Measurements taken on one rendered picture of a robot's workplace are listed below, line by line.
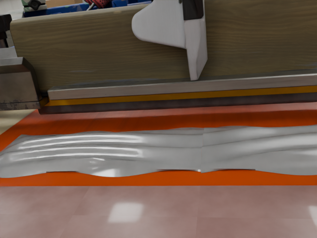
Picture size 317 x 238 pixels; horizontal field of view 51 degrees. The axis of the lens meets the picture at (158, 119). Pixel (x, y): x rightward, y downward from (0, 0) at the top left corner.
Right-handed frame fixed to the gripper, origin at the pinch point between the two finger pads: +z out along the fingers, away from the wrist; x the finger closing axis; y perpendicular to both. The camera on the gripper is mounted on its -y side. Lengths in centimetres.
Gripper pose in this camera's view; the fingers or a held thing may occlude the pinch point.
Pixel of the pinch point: (203, 57)
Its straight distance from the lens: 31.0
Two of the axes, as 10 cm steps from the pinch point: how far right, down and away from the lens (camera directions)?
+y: -9.8, 0.4, 2.0
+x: -1.6, 4.0, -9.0
